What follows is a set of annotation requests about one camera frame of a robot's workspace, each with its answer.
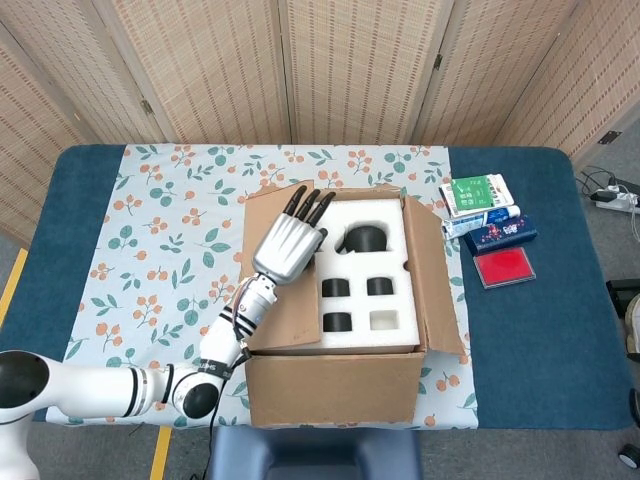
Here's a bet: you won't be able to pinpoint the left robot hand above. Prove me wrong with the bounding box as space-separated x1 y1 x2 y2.
252 188 337 286

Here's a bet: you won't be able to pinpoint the brown cardboard box red lids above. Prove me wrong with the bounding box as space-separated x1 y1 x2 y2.
242 182 469 429

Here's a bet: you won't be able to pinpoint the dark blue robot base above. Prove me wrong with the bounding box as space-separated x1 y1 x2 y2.
207 427 424 480

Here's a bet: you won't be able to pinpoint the white foam insert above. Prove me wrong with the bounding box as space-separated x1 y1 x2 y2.
313 197 421 354

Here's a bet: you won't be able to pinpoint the blue white toothpaste box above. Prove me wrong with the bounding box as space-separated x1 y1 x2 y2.
441 204 521 239

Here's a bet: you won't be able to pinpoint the dark blue printed box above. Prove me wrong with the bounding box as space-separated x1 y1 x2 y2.
463 214 539 257

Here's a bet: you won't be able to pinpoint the black teapot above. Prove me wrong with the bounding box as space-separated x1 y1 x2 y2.
333 224 392 255

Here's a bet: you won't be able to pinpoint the floral print tablecloth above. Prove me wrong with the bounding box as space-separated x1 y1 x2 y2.
47 143 480 431

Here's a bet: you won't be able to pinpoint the woven folding screen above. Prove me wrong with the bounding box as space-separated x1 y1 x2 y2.
0 0 640 244

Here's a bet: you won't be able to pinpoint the green booklet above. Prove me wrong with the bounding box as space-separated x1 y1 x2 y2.
439 174 496 219

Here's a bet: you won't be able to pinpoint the red ink pad case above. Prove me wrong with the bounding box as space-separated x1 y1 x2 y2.
473 245 539 290

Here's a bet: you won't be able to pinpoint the white printed packet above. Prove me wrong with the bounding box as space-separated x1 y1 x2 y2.
485 173 515 207

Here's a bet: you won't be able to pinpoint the white power strip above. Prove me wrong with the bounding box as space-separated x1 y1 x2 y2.
589 184 640 211

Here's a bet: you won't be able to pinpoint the floor cables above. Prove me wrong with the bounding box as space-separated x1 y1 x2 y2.
579 166 640 217

